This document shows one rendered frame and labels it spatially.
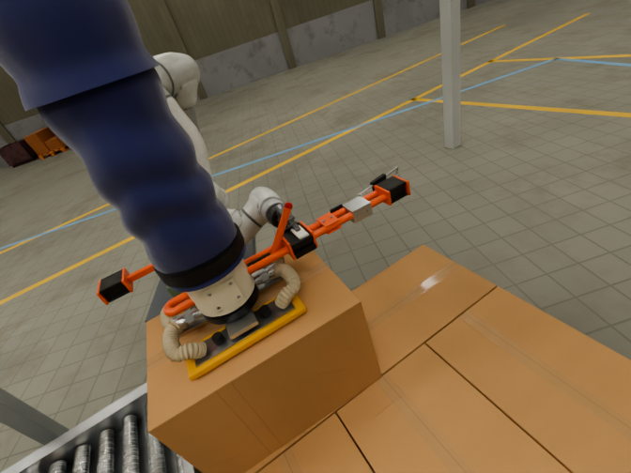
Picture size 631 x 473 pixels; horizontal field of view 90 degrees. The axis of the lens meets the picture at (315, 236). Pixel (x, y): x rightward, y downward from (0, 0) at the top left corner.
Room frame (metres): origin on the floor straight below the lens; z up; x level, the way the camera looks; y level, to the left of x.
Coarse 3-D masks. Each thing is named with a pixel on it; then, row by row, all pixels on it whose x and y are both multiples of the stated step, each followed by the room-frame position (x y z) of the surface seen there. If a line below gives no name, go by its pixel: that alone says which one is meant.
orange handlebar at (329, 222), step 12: (372, 192) 0.87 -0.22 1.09; (372, 204) 0.82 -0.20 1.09; (324, 216) 0.83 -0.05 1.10; (336, 216) 0.82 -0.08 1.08; (348, 216) 0.79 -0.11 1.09; (312, 228) 0.80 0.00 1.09; (324, 228) 0.77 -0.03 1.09; (336, 228) 0.78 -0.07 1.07; (264, 252) 0.75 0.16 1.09; (276, 252) 0.73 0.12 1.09; (288, 252) 0.73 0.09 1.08; (264, 264) 0.71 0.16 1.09; (132, 276) 0.87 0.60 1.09; (180, 300) 0.67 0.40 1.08; (168, 312) 0.63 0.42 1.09; (180, 312) 0.63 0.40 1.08
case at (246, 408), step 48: (336, 288) 0.67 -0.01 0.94; (192, 336) 0.67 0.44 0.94; (288, 336) 0.56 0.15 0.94; (336, 336) 0.56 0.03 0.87; (192, 384) 0.51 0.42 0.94; (240, 384) 0.49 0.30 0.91; (288, 384) 0.51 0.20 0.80; (336, 384) 0.55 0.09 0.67; (192, 432) 0.44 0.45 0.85; (240, 432) 0.47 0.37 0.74; (288, 432) 0.49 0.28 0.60
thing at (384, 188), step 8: (392, 176) 0.91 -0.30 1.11; (384, 184) 0.88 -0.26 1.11; (392, 184) 0.86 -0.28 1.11; (400, 184) 0.84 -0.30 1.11; (408, 184) 0.84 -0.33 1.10; (384, 192) 0.84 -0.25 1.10; (392, 192) 0.84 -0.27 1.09; (400, 192) 0.85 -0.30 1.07; (408, 192) 0.84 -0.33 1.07; (392, 200) 0.84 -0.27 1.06
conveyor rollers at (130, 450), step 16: (128, 416) 0.77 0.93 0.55; (112, 432) 0.74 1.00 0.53; (128, 432) 0.71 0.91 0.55; (80, 448) 0.71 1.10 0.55; (112, 448) 0.68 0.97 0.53; (128, 448) 0.65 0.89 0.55; (160, 448) 0.61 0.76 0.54; (64, 464) 0.68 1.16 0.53; (80, 464) 0.65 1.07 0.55; (112, 464) 0.62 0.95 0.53; (128, 464) 0.59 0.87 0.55; (160, 464) 0.56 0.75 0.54
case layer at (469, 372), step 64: (384, 320) 0.81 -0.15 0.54; (448, 320) 0.72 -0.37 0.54; (512, 320) 0.63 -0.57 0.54; (384, 384) 0.57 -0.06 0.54; (448, 384) 0.50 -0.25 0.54; (512, 384) 0.44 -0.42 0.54; (576, 384) 0.38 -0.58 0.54; (320, 448) 0.44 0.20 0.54; (384, 448) 0.39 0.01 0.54; (448, 448) 0.34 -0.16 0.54; (512, 448) 0.29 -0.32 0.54; (576, 448) 0.25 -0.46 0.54
